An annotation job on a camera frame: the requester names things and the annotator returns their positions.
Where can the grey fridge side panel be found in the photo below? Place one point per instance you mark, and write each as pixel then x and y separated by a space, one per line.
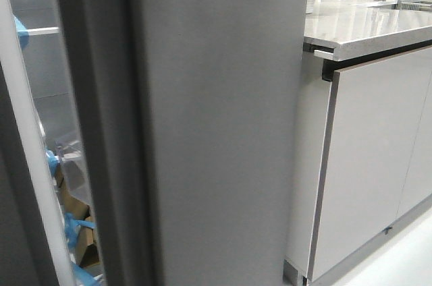
pixel 186 112

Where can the clear fridge drawer bin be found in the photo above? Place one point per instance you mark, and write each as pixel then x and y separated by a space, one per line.
pixel 70 152

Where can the grey kitchen cabinet door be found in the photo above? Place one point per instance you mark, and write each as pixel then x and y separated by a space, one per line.
pixel 364 153

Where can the middle glass fridge shelf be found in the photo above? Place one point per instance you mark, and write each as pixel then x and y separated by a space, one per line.
pixel 42 31

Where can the white fridge interior body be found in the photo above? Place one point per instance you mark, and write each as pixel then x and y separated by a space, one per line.
pixel 50 96

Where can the grey stone countertop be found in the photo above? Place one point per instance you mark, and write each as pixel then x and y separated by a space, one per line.
pixel 344 30

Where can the lower blue tape strip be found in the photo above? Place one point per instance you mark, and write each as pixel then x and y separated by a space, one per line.
pixel 71 224

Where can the blue tape strip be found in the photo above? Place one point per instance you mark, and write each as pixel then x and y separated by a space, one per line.
pixel 71 224
pixel 22 32

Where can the brown cardboard box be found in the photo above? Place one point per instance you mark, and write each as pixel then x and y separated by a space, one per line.
pixel 85 250

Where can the upper blue tape strip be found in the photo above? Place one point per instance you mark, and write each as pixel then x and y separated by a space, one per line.
pixel 22 32

